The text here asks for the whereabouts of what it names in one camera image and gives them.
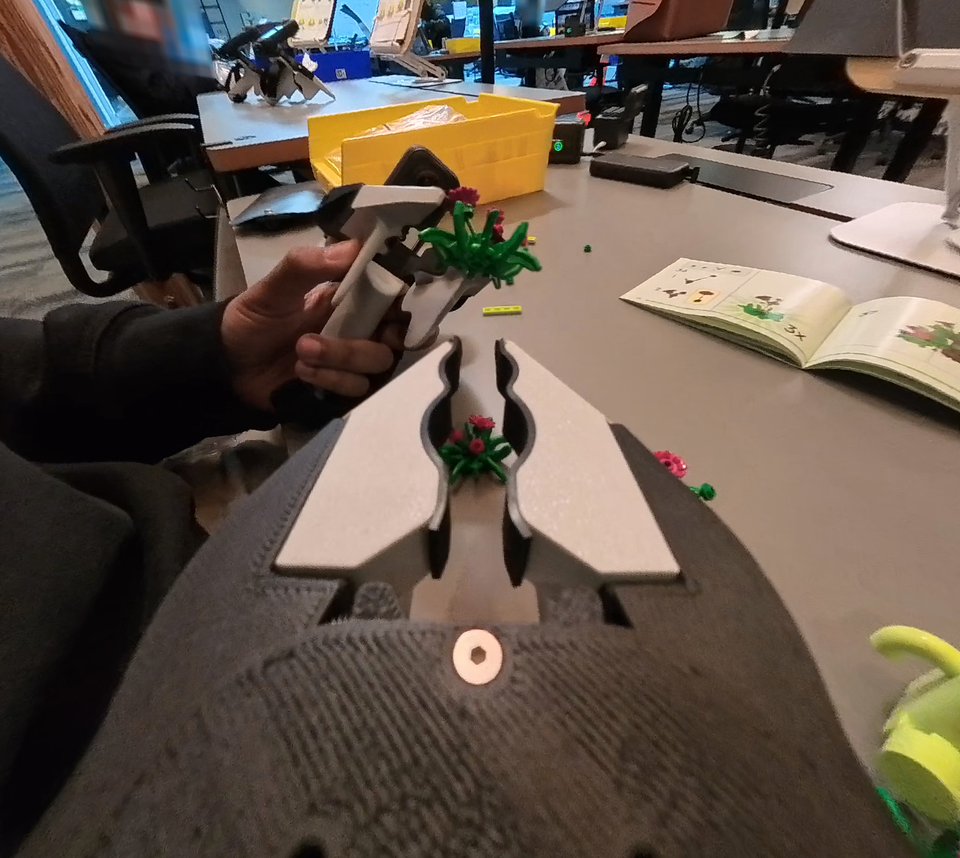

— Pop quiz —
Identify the yellow plastic bin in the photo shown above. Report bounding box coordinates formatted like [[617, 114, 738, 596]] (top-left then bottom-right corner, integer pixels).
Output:
[[306, 92, 561, 208]]

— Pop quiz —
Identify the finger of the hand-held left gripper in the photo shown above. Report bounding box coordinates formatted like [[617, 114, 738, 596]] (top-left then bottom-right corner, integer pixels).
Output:
[[399, 271, 494, 351], [330, 185, 451, 308]]

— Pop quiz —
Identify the black power adapter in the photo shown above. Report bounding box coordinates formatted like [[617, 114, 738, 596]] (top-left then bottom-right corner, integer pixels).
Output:
[[591, 84, 649, 152]]

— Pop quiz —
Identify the idle black grey gripper device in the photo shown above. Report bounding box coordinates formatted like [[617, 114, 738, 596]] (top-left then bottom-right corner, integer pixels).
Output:
[[212, 18, 337, 107]]

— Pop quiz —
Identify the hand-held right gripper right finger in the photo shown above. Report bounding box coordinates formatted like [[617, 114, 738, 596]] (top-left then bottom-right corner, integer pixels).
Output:
[[494, 338, 683, 586]]

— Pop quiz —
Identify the black charger with green light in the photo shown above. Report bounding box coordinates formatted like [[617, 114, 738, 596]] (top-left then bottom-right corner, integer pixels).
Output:
[[547, 116, 588, 166]]

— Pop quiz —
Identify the long wooden table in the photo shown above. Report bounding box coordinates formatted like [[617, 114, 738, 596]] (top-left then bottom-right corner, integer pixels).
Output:
[[491, 26, 796, 117]]

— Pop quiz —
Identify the blue plastic bin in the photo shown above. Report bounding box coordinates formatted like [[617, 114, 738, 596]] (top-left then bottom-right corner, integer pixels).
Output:
[[294, 47, 375, 84]]

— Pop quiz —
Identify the person's left forearm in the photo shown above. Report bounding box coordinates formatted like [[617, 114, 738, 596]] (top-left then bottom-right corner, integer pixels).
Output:
[[0, 299, 249, 465]]

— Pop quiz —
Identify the white monitor stand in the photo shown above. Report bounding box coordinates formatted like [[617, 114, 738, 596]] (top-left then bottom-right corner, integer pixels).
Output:
[[828, 48, 960, 279]]

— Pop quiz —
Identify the open instruction booklet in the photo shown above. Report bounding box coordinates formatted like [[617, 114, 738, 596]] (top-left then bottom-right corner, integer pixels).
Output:
[[621, 257, 960, 414]]

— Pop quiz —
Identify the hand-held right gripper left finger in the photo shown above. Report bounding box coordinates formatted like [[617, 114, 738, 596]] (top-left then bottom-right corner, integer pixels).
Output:
[[273, 337, 462, 585]]

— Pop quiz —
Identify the lime green toy brick pot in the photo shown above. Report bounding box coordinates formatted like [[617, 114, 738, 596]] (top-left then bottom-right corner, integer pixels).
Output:
[[868, 624, 960, 829]]

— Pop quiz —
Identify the black office chair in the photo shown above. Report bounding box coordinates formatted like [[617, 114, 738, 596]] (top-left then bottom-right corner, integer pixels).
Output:
[[0, 52, 230, 300]]

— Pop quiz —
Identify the clear plastic bag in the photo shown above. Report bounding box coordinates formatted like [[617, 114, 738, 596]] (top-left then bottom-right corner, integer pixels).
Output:
[[358, 103, 472, 141]]

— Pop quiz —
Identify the black pouch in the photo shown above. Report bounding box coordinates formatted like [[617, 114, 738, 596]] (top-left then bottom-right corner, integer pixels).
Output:
[[227, 185, 329, 231]]

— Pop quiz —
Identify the green leafy toy brick plant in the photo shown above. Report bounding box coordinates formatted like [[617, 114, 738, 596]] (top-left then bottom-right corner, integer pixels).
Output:
[[437, 414, 517, 486], [418, 185, 543, 291]]

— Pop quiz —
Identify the black power brick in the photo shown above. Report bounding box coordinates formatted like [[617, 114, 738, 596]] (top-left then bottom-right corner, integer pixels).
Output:
[[588, 152, 700, 189]]

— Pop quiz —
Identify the person's left hand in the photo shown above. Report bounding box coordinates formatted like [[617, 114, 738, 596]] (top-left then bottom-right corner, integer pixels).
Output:
[[219, 238, 408, 413]]

